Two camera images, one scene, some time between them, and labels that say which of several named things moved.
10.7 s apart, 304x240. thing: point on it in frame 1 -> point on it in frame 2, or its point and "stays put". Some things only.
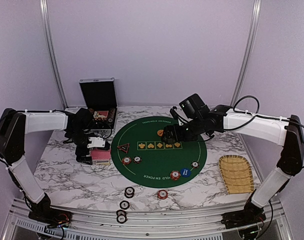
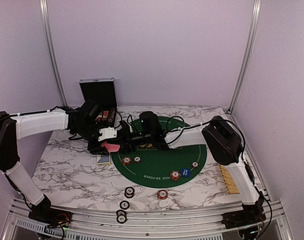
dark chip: (195, 164) stays put
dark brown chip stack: (129, 192) stays put
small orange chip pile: (175, 175) stays put
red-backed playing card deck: (101, 154) -> (111, 147)
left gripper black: (83, 159) -> (97, 149)
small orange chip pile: (126, 160) stays put
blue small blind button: (185, 172) stays put
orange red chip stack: (162, 194) stays put
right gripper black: (167, 131) -> (125, 140)
